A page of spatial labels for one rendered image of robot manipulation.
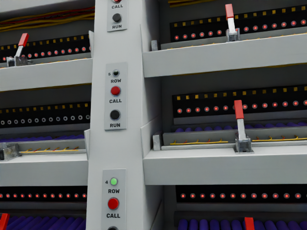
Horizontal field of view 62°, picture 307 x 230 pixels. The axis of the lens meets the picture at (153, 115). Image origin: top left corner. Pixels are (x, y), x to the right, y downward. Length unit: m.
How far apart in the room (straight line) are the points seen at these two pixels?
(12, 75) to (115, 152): 0.27
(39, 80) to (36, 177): 0.19
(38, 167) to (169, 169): 0.23
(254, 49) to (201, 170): 0.22
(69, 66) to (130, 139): 0.19
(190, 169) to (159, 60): 0.20
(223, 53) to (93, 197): 0.32
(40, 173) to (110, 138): 0.14
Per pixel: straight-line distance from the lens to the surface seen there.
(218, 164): 0.41
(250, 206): 0.58
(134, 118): 0.43
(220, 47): 0.46
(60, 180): 0.49
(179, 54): 0.46
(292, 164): 0.43
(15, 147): 0.58
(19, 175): 0.53
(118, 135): 0.44
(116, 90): 0.45
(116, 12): 0.53
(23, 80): 0.57
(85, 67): 0.51
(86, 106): 0.65
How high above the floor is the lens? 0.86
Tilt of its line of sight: 13 degrees up
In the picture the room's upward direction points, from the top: 1 degrees counter-clockwise
